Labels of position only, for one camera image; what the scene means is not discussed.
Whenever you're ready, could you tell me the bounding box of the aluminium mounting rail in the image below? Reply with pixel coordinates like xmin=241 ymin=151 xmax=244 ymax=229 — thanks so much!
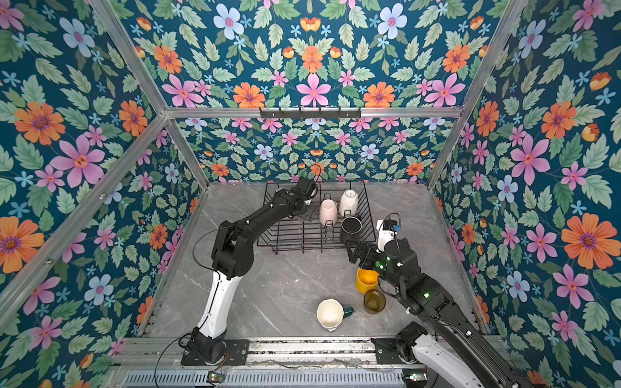
xmin=112 ymin=336 xmax=384 ymax=369

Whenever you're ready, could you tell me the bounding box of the white slotted cable duct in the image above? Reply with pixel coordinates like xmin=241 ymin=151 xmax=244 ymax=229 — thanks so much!
xmin=122 ymin=370 xmax=405 ymax=387

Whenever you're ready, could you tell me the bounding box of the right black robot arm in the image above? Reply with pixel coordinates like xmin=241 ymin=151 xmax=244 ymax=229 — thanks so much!
xmin=345 ymin=239 xmax=546 ymax=387

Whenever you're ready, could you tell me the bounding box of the black hook rail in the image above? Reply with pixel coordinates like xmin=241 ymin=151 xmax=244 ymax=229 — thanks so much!
xmin=259 ymin=108 xmax=362 ymax=120

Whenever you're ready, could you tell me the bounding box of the white ceramic mug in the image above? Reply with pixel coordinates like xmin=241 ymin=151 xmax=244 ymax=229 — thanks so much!
xmin=339 ymin=189 xmax=359 ymax=218

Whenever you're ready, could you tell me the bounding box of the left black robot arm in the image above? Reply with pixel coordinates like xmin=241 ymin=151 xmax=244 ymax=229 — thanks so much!
xmin=181 ymin=178 xmax=318 ymax=366

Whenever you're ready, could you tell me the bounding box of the black mug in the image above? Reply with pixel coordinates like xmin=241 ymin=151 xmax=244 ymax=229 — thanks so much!
xmin=340 ymin=216 xmax=362 ymax=243

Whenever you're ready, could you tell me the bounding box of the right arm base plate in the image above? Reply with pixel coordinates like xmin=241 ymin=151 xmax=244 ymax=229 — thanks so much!
xmin=370 ymin=338 xmax=412 ymax=365

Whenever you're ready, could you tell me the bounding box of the dark green mug cream inside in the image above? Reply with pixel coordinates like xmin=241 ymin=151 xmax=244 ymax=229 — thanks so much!
xmin=316 ymin=298 xmax=354 ymax=332

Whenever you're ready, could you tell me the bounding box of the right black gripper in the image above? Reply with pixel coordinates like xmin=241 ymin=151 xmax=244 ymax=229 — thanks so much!
xmin=344 ymin=238 xmax=405 ymax=295

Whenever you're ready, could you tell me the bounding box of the amber glass cup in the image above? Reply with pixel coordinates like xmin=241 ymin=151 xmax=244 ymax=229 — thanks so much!
xmin=363 ymin=289 xmax=387 ymax=315

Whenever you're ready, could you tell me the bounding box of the clear glass cup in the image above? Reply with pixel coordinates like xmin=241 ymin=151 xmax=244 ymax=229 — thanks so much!
xmin=300 ymin=205 xmax=318 ymax=222

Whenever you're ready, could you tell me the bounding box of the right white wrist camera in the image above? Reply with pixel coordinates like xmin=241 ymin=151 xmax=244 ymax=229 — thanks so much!
xmin=376 ymin=218 xmax=399 ymax=252

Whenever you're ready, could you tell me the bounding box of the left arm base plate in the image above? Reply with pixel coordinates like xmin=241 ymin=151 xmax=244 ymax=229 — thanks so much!
xmin=180 ymin=339 xmax=250 ymax=366

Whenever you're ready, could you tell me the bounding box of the yellow mug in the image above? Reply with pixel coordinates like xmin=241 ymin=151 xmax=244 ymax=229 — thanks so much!
xmin=355 ymin=268 xmax=379 ymax=294

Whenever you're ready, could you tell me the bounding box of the black wire dish rack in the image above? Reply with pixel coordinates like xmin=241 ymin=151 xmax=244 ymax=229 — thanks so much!
xmin=256 ymin=180 xmax=376 ymax=254

